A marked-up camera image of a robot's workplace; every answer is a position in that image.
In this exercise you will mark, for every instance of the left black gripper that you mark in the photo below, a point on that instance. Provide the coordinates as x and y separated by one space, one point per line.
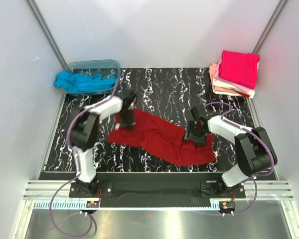
125 124

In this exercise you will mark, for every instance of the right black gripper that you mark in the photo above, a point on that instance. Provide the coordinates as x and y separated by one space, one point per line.
198 141

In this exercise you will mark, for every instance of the dark red t shirt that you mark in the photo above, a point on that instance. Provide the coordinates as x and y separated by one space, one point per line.
163 140

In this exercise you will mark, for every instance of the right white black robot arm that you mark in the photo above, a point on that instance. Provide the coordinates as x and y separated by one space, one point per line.
254 151

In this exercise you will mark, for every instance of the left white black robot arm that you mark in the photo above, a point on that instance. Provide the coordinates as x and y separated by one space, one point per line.
82 135

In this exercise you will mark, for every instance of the clear blue plastic bin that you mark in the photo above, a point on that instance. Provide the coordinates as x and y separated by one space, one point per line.
104 68

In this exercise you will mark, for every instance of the black marble pattern mat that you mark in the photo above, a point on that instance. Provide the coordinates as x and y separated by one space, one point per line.
166 92

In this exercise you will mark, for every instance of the folded salmon t shirt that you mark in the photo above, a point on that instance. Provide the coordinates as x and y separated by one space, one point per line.
217 86

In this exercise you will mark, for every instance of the folded white t shirt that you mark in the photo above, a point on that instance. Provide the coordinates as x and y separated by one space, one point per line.
231 89

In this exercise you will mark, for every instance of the folded light pink t shirt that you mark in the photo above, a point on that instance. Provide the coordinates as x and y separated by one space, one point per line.
236 86

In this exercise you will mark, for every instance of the folded red t shirt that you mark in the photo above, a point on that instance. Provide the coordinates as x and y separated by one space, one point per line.
242 94

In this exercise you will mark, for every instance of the blue t shirt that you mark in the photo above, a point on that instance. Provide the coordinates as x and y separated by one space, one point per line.
82 83

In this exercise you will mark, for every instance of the folded magenta t shirt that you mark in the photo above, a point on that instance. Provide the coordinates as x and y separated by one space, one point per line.
239 68

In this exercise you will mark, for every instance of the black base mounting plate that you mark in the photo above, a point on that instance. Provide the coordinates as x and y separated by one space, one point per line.
157 190

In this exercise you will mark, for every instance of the aluminium front rail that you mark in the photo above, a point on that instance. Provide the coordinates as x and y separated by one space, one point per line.
266 190

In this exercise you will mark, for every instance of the right aluminium frame post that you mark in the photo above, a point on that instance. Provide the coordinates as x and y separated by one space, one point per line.
270 25

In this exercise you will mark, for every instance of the aluminium frame post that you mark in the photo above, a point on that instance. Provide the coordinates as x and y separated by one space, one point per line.
270 25
46 31

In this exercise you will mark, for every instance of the left aluminium frame post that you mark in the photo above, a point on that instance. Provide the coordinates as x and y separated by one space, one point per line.
46 31

